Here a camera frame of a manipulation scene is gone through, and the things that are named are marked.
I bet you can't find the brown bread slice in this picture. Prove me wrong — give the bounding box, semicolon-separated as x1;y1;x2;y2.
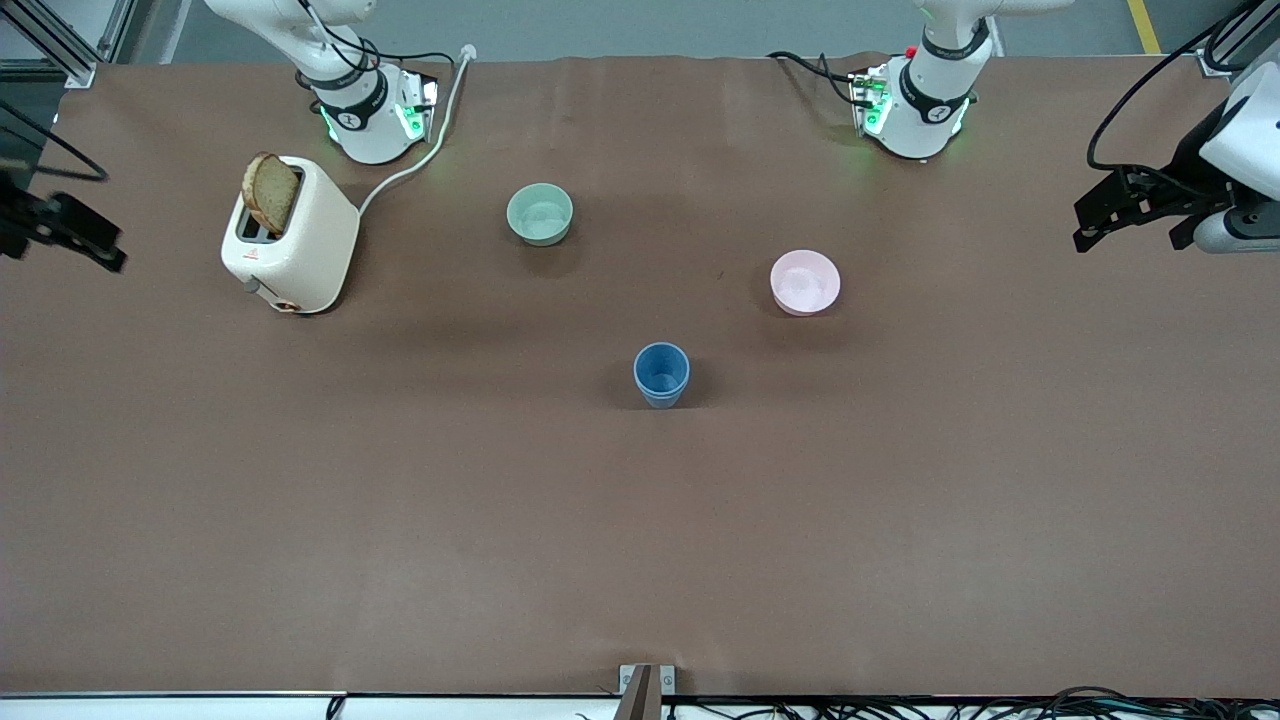
242;152;303;238

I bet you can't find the cream white toaster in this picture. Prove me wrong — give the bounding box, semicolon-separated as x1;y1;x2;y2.
220;155;361;316

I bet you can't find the pink bowl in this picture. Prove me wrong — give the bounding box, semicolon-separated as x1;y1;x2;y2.
770;249;842;317

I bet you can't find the green bowl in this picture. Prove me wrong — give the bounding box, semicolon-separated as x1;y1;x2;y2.
505;183;575;248

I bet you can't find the brown table cover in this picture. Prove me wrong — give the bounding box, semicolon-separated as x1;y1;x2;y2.
0;55;1280;698

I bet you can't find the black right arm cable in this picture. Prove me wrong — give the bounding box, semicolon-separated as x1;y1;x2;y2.
0;98;109;184

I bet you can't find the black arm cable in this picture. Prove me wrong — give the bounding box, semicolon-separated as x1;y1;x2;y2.
0;98;109;184
1087;0;1256;173

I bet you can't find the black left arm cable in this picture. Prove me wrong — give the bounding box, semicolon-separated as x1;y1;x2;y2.
1087;0;1256;173

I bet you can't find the aluminium frame profile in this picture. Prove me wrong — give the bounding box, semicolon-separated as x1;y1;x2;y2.
0;0;97;89
1198;0;1280;77

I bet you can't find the black left base cable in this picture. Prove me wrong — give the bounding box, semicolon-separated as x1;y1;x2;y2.
767;50;863;107

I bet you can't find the black base cable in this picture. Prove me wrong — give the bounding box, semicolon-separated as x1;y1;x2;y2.
767;50;863;107
372;48;457;71

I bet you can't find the white toaster power cable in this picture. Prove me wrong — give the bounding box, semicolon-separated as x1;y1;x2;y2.
358;44;477;216

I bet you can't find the black right base cable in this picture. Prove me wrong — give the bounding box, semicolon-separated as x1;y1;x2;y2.
372;48;457;71

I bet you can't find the black cable bundle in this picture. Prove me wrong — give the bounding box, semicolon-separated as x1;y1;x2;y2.
575;685;1280;720

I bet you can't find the metal bracket with post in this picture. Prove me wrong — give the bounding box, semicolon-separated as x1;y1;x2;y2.
615;664;677;720

